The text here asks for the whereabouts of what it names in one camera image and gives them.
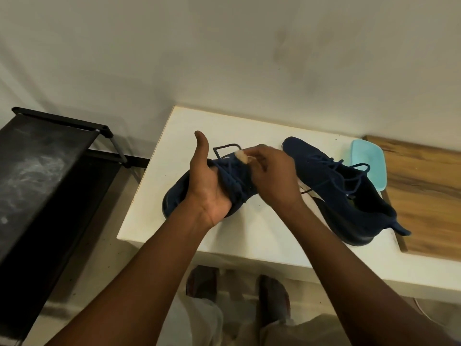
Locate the person's right hand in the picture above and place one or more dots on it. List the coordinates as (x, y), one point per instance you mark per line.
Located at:
(277, 180)

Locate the person's left hand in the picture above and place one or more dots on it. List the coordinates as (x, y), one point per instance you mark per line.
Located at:
(205, 190)

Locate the beige cleaning cloth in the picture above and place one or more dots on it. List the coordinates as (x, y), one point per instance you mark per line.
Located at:
(242, 156)

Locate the black shoe rack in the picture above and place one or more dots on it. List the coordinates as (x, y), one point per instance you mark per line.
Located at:
(39, 172)

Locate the person's right forearm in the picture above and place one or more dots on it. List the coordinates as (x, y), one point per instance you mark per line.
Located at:
(367, 284)

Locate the person's left forearm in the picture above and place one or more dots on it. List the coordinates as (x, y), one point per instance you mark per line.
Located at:
(126, 288)

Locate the person's left foot grey sock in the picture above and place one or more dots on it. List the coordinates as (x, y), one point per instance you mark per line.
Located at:
(201, 282)

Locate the person's foot grey sock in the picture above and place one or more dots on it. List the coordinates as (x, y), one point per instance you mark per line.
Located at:
(201, 282)
(273, 299)

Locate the person's right foot grey sock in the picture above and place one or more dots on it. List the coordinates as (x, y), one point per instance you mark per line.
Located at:
(273, 299)

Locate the light blue plastic container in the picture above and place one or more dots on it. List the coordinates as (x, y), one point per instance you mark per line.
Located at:
(371, 158)

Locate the white shorts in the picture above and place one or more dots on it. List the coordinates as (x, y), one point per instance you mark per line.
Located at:
(216, 327)

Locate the brown wooden board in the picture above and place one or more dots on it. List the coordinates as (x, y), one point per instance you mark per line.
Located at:
(425, 198)

